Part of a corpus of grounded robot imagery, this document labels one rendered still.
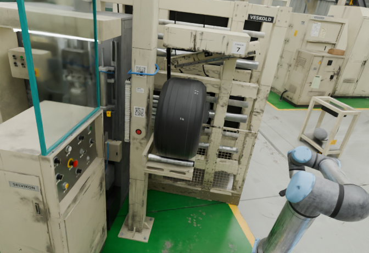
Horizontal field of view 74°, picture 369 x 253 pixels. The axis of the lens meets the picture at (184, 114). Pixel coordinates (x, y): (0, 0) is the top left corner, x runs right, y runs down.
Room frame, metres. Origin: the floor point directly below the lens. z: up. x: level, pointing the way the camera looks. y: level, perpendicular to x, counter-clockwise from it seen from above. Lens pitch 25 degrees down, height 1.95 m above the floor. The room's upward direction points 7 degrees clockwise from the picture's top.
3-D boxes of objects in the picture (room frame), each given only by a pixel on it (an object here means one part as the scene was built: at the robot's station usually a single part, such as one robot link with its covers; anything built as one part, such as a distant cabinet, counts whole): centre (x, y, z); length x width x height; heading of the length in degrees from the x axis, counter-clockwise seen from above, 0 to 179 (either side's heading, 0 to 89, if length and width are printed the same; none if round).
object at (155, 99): (2.00, 0.25, 1.05); 0.20 x 0.15 x 0.30; 86
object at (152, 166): (1.46, 0.06, 0.83); 0.36 x 0.09 x 0.06; 86
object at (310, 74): (5.73, -2.89, 0.62); 0.91 x 0.58 x 1.25; 108
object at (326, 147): (3.56, -2.27, 0.40); 0.60 x 0.35 x 0.80; 18
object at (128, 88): (1.58, 0.40, 1.19); 0.05 x 0.04 x 0.48; 176
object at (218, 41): (1.89, -0.09, 1.71); 0.61 x 0.25 x 0.15; 86
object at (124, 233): (1.60, 0.31, 0.02); 0.27 x 0.27 x 0.04; 86
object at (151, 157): (1.46, 0.06, 0.90); 0.35 x 0.05 x 0.05; 86
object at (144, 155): (1.61, 0.23, 0.90); 0.40 x 0.03 x 0.10; 176
